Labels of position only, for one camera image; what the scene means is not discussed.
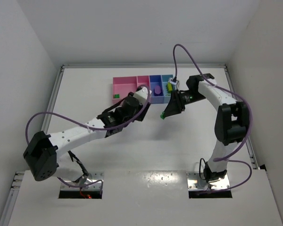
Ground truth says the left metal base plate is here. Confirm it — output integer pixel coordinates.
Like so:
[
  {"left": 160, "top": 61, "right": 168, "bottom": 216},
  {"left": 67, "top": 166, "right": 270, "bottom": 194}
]
[{"left": 60, "top": 171, "right": 104, "bottom": 192}]

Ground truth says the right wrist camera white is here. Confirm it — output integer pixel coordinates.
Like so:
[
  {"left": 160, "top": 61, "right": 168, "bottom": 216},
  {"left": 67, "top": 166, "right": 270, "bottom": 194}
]
[{"left": 168, "top": 78, "right": 180, "bottom": 90}]

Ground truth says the lime rounded lego brick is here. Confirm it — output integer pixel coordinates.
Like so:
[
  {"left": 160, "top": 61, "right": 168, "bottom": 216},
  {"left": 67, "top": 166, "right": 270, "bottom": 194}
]
[{"left": 166, "top": 83, "right": 173, "bottom": 93}]

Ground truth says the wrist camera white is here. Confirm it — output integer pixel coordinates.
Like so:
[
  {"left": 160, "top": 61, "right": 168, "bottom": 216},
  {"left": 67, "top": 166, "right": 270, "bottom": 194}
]
[
  {"left": 168, "top": 78, "right": 180, "bottom": 90},
  {"left": 133, "top": 86, "right": 152, "bottom": 105}
]

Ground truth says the purple rounded lego brick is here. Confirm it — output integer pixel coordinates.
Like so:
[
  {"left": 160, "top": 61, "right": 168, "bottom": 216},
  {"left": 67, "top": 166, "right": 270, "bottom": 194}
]
[{"left": 154, "top": 85, "right": 162, "bottom": 96}]

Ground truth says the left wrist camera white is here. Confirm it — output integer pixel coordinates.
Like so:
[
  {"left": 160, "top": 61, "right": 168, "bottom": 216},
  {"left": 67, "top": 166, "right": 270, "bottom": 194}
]
[{"left": 133, "top": 86, "right": 152, "bottom": 105}]

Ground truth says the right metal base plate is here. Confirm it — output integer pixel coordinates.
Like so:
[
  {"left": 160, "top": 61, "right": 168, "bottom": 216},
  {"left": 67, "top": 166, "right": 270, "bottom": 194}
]
[{"left": 186, "top": 171, "right": 230, "bottom": 192}]

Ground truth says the pink divided container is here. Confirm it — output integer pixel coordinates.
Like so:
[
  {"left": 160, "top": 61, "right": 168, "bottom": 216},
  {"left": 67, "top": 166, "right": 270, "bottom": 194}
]
[{"left": 112, "top": 75, "right": 150, "bottom": 104}]

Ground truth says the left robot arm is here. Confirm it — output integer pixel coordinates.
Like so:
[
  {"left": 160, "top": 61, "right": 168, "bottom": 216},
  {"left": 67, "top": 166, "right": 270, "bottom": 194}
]
[{"left": 23, "top": 88, "right": 150, "bottom": 182}]

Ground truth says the metal base plate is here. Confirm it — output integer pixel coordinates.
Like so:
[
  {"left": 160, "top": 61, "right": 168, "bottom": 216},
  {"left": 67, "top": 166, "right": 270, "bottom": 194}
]
[
  {"left": 60, "top": 171, "right": 104, "bottom": 192},
  {"left": 186, "top": 171, "right": 230, "bottom": 192}
]

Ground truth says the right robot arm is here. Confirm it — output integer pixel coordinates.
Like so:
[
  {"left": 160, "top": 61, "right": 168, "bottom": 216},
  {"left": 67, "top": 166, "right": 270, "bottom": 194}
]
[{"left": 161, "top": 73, "right": 250, "bottom": 182}]

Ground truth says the light blue container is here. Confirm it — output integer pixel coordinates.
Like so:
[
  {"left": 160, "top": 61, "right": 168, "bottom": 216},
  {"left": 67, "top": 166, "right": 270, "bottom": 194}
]
[{"left": 161, "top": 74, "right": 174, "bottom": 104}]

